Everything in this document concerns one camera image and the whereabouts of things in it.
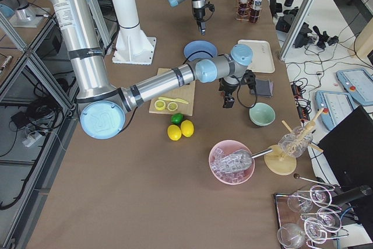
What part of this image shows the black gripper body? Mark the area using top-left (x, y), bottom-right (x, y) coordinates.
top-left (192, 0), bottom-right (214, 24)
top-left (219, 70), bottom-right (256, 99)

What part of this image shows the blue plate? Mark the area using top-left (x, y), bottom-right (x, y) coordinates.
top-left (184, 40), bottom-right (217, 61)

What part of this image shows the grey folded cloth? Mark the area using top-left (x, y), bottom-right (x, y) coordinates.
top-left (255, 79), bottom-right (273, 98)

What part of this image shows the cream plastic tray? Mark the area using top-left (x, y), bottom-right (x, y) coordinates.
top-left (238, 39), bottom-right (275, 73)

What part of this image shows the mint green bowl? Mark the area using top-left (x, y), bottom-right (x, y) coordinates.
top-left (249, 103), bottom-right (276, 127)

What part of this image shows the wooden cutting board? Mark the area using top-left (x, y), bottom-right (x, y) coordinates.
top-left (149, 81), bottom-right (196, 116)

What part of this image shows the dark drink bottle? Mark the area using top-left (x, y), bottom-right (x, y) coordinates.
top-left (249, 0), bottom-right (262, 23)
top-left (237, 0), bottom-right (249, 19)

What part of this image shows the yellow plastic knife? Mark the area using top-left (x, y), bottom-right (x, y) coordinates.
top-left (158, 96), bottom-right (189, 104)

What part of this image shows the yellow lemon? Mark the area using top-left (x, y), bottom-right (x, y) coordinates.
top-left (167, 124), bottom-right (182, 141)
top-left (180, 120), bottom-right (195, 138)

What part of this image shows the green lime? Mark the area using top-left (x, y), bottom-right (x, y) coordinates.
top-left (171, 113), bottom-right (184, 125)

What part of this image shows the lemon slice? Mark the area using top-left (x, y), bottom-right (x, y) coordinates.
top-left (167, 101), bottom-right (178, 112)
top-left (154, 100), bottom-right (166, 111)

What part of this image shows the metal ice scoop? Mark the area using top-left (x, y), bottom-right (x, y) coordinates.
top-left (226, 148), bottom-right (273, 173)

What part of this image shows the pink bowl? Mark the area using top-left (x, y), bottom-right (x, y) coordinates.
top-left (208, 140), bottom-right (255, 185)

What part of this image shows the clear ice cubes pile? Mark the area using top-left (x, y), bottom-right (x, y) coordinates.
top-left (210, 148), bottom-right (254, 184)

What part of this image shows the wooden mug tree stand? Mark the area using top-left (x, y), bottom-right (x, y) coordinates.
top-left (264, 108), bottom-right (323, 176)

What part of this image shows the clear glass mug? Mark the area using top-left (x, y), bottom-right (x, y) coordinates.
top-left (278, 127), bottom-right (313, 158)

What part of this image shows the blue teach pendant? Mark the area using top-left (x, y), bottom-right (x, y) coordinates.
top-left (336, 68), bottom-right (373, 106)
top-left (315, 90), bottom-right (357, 131)

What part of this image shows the black monitor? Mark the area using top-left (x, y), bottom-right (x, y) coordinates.
top-left (319, 106), bottom-right (372, 187)

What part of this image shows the wine glass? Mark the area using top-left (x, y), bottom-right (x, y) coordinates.
top-left (309, 185), bottom-right (332, 208)
top-left (277, 223), bottom-right (306, 248)
top-left (316, 208), bottom-right (342, 233)
top-left (287, 190), bottom-right (313, 213)

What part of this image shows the copper wire bottle rack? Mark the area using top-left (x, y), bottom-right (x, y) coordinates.
top-left (235, 0), bottom-right (262, 23)

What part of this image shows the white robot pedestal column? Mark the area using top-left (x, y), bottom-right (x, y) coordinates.
top-left (112, 0), bottom-right (156, 65)

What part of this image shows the aluminium frame post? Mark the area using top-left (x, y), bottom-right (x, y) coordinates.
top-left (279, 0), bottom-right (314, 62)

